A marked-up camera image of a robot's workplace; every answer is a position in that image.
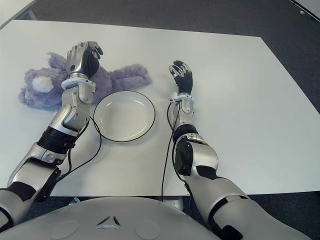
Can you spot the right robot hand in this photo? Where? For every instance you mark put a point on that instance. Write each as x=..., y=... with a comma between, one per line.
x=185, y=81

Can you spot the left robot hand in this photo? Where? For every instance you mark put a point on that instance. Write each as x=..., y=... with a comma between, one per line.
x=77, y=60

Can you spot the purple plush doll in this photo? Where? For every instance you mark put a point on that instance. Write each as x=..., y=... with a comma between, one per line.
x=125, y=76

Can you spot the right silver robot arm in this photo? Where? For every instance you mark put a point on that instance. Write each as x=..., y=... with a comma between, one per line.
x=205, y=155

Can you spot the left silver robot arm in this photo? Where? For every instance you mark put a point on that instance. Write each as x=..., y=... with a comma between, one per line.
x=70, y=115

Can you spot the white plate black rim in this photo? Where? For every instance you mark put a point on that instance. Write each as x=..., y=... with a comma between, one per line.
x=125, y=117

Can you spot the silver table leg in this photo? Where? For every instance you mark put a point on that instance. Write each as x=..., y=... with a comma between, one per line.
x=176, y=202

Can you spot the metal table clamp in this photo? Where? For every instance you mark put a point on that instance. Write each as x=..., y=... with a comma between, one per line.
x=75, y=200

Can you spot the silver robot torso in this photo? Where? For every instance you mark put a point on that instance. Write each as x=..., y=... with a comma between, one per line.
x=75, y=220

